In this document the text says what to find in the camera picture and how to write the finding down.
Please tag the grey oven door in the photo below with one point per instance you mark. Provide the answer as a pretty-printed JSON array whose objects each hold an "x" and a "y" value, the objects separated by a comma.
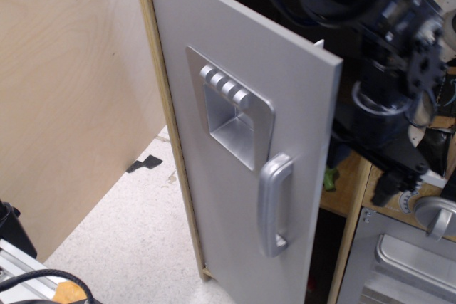
[{"x": 363, "y": 283}]

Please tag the silver oven door handle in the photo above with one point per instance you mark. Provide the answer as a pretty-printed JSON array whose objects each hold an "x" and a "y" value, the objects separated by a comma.
[{"x": 417, "y": 267}]

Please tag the wooden toy kitchen frame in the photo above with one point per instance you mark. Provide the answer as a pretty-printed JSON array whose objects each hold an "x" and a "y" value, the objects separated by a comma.
[{"x": 334, "y": 234}]

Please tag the black tape piece on floor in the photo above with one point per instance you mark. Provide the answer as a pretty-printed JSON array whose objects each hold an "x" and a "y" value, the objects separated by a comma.
[{"x": 149, "y": 162}]

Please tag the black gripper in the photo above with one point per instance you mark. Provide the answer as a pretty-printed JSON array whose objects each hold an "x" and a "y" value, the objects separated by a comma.
[{"x": 381, "y": 136}]

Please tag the orange tape piece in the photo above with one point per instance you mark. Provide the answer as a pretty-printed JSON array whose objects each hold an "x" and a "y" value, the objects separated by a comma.
[{"x": 69, "y": 292}]

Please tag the aluminium rail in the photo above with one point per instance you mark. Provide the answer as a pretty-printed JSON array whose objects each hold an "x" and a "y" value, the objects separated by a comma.
[{"x": 15, "y": 262}]

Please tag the silver ice dispenser panel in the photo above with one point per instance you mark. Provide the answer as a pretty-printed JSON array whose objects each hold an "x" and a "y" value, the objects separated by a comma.
[{"x": 233, "y": 114}]

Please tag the white speckled countertop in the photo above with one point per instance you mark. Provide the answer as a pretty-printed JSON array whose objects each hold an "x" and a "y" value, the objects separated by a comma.
[{"x": 448, "y": 41}]

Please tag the silver fridge door handle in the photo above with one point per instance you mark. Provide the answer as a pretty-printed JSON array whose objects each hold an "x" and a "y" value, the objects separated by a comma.
[{"x": 272, "y": 175}]

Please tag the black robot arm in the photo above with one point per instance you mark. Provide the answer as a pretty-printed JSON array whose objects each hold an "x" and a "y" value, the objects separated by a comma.
[{"x": 400, "y": 68}]

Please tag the plywood board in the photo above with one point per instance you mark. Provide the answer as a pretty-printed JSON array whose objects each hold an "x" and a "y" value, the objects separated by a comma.
[{"x": 79, "y": 103}]

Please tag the grey fridge door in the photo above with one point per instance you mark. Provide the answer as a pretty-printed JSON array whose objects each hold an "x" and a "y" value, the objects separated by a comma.
[{"x": 300, "y": 79}]

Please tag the green toy broccoli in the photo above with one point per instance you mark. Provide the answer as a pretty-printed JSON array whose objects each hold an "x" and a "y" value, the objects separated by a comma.
[{"x": 329, "y": 180}]

